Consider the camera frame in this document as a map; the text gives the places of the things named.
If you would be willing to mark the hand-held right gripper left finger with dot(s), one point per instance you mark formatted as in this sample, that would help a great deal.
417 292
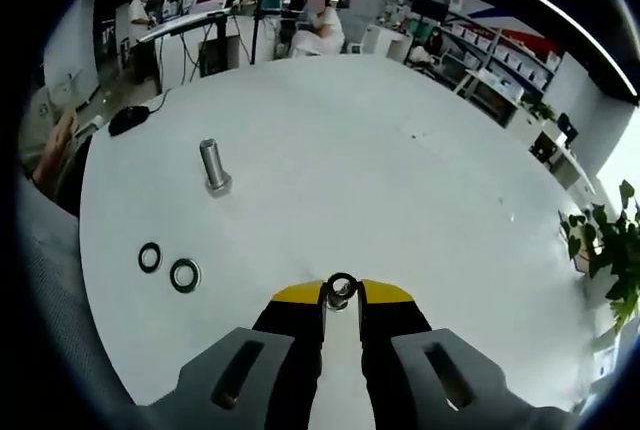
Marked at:
280 350

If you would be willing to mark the person's left hand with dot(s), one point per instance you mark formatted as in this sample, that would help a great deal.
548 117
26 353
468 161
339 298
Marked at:
52 155

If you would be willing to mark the white partition panel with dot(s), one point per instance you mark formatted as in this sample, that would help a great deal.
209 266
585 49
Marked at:
70 50

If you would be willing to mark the white storage shelf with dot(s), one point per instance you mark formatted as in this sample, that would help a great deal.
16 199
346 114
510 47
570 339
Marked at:
500 57

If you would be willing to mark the white standing desk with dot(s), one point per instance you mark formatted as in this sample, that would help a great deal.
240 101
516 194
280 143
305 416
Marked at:
170 27

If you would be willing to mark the grey mesh office chair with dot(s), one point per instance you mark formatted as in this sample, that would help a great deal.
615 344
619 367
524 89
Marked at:
55 300

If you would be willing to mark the black screen on stand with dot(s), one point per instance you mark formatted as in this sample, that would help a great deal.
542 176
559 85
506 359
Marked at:
430 7

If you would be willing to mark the small black washer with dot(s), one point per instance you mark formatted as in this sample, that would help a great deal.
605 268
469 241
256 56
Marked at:
342 275

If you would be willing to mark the large black washer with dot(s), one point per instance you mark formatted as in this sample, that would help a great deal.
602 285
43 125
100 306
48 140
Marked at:
141 257
173 276

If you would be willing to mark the black computer mouse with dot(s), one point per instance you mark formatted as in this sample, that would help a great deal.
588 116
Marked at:
127 120

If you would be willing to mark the large threaded metal stud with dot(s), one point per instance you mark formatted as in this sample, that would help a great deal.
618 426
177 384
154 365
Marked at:
214 165

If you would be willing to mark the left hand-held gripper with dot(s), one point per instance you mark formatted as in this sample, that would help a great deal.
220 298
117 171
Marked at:
92 124

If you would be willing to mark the green potted plant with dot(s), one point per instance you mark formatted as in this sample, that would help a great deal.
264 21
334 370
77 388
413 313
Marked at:
620 250

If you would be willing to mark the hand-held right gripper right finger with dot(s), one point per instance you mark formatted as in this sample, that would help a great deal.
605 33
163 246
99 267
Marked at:
400 350

